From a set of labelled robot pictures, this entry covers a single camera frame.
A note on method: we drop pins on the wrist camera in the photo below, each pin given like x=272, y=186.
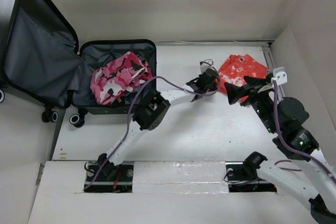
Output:
x=207, y=64
x=277, y=75

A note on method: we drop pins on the black kids suitcase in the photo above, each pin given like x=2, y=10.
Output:
x=42, y=61

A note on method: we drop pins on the orange white clothing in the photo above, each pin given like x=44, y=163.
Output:
x=236, y=67

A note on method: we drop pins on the pink camouflage clothing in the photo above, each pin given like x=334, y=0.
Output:
x=119, y=78

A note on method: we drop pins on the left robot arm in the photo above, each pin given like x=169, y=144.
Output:
x=150, y=112

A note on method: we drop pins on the aluminium rail frame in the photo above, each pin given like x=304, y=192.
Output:
x=179, y=62

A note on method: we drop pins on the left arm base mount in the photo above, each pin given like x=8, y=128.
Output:
x=120, y=180

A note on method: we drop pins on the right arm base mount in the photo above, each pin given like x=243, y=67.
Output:
x=241, y=177

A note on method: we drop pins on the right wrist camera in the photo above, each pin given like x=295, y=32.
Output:
x=277, y=75

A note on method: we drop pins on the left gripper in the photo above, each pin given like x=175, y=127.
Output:
x=212, y=87

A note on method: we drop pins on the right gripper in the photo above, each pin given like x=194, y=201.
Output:
x=234, y=92

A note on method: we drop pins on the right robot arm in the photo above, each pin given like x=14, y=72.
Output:
x=285, y=117

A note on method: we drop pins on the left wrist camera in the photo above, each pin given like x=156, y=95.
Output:
x=207, y=64

